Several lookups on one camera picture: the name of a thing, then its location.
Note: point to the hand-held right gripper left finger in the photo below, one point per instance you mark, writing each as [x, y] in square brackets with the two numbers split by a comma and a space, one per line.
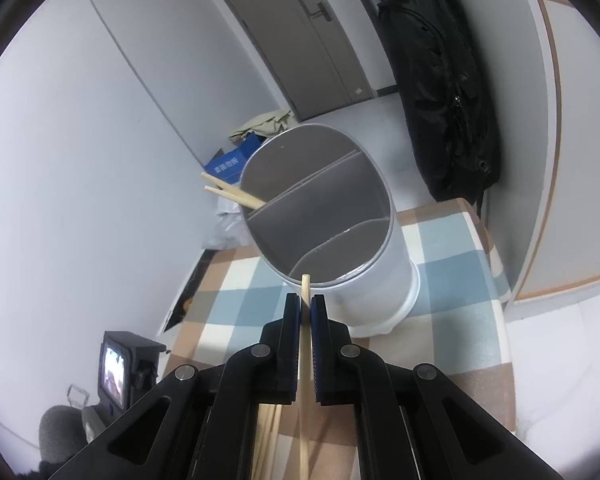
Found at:
[292, 320]

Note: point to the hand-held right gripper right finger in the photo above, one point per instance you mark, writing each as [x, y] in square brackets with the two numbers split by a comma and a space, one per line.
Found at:
[317, 320]

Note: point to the grey divided utensil holder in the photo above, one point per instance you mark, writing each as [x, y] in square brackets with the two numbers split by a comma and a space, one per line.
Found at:
[370, 280]

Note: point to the wooden chopstick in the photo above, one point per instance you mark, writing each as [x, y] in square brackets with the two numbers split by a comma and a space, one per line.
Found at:
[230, 199]
[303, 435]
[277, 417]
[262, 445]
[230, 190]

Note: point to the clear plastic container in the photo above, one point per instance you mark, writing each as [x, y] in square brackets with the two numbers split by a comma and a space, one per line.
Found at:
[77, 396]

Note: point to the grey round object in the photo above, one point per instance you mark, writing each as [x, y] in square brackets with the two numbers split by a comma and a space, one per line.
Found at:
[62, 432]

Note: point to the white plastic bag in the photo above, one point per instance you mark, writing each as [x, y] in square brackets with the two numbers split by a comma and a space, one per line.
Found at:
[227, 225]

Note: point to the checkered blanket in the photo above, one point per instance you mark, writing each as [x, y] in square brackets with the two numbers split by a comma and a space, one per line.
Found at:
[445, 260]

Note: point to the blue cardboard box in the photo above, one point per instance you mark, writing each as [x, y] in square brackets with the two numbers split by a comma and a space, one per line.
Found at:
[230, 160]

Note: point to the beige cloth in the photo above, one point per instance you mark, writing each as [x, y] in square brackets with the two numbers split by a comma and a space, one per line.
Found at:
[265, 122]

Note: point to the black hanging bag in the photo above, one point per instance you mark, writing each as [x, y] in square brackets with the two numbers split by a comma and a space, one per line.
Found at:
[440, 85]

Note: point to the brown door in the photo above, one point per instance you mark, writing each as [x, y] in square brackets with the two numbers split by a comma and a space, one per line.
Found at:
[300, 50]

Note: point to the white wood-trimmed wardrobe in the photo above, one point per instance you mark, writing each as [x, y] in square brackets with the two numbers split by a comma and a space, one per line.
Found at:
[570, 160]

